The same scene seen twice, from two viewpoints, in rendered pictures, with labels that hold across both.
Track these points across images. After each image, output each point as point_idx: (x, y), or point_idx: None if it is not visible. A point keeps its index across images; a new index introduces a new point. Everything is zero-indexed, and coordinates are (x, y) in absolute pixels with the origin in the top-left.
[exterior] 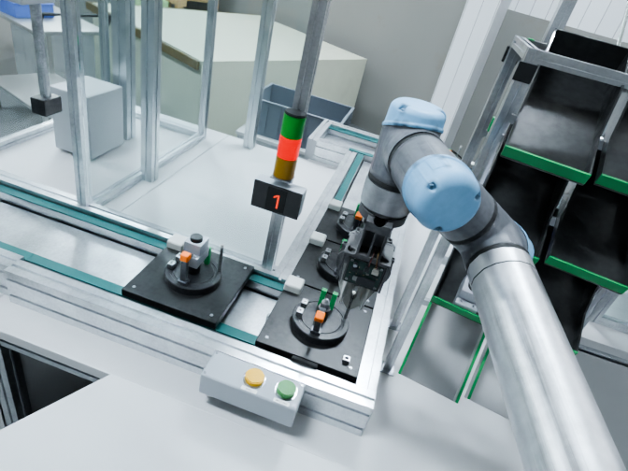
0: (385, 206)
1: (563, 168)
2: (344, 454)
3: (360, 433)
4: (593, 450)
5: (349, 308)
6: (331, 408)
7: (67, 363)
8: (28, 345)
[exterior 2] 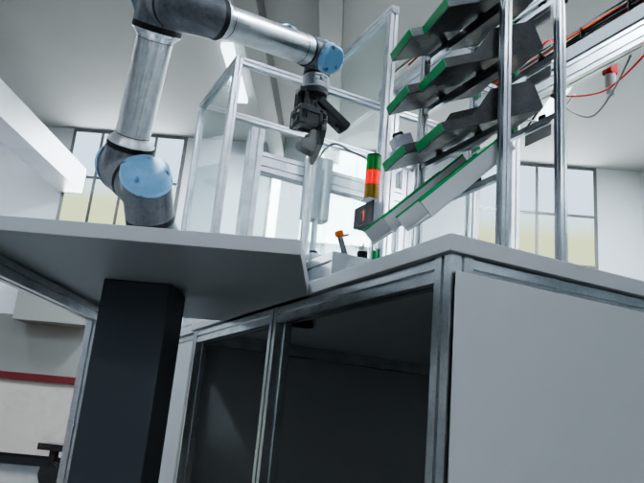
0: (303, 81)
1: (403, 37)
2: None
3: None
4: (231, 10)
5: (380, 250)
6: (316, 274)
7: (212, 321)
8: (203, 321)
